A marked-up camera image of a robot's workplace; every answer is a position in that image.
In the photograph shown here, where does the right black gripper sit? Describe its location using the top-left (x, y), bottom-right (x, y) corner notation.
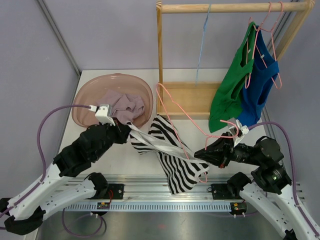
top-left (194, 130), bottom-right (263, 167)

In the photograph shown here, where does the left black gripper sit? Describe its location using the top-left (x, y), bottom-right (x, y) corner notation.
top-left (93, 116), bottom-right (133, 161)

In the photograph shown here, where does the pink hanger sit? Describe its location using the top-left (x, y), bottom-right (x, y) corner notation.
top-left (155, 82), bottom-right (240, 184)
top-left (244, 1), bottom-right (272, 89)
top-left (258, 1), bottom-right (284, 90)

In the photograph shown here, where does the pink tank top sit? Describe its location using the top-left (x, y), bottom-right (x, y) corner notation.
top-left (97, 89), bottom-right (145, 124)

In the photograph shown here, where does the black white striped tank top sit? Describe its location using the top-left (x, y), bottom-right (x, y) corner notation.
top-left (128, 115), bottom-right (210, 195)

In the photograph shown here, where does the green tank top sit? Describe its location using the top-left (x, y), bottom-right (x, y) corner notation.
top-left (208, 21), bottom-right (256, 133)

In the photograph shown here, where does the light blue wire hanger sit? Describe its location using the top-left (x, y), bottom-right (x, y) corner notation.
top-left (195, 3), bottom-right (212, 87)

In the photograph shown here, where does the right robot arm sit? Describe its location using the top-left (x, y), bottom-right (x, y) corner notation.
top-left (194, 136), bottom-right (320, 240)

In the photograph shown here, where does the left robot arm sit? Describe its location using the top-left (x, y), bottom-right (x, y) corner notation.
top-left (0, 123), bottom-right (131, 236)

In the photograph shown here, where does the blue tank top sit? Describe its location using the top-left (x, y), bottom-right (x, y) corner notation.
top-left (237, 33), bottom-right (279, 127)

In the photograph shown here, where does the pink hanger under blue top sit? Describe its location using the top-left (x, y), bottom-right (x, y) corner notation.
top-left (258, 1), bottom-right (284, 90)

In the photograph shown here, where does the pink plastic basin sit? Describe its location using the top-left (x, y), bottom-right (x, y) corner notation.
top-left (73, 73), bottom-right (153, 128)

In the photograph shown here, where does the wooden clothes rack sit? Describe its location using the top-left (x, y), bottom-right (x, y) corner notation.
top-left (156, 0), bottom-right (315, 120)

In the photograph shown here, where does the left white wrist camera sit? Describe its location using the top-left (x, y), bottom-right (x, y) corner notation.
top-left (89, 104), bottom-right (116, 126)

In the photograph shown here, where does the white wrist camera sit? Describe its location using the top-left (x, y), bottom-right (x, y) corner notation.
top-left (89, 104), bottom-right (116, 126)
top-left (227, 117), bottom-right (250, 148)

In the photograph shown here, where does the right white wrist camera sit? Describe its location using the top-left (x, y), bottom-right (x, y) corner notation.
top-left (227, 117), bottom-right (250, 148)

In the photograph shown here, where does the aluminium rail frame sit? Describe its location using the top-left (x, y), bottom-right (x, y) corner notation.
top-left (49, 173), bottom-right (306, 202)

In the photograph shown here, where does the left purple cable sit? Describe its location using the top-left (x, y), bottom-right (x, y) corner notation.
top-left (0, 104), bottom-right (107, 237)

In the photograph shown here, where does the white slotted cable duct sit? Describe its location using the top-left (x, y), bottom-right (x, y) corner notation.
top-left (65, 201), bottom-right (231, 212)

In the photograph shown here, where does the left corner aluminium post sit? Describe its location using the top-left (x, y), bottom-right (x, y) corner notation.
top-left (36, 0), bottom-right (82, 77)

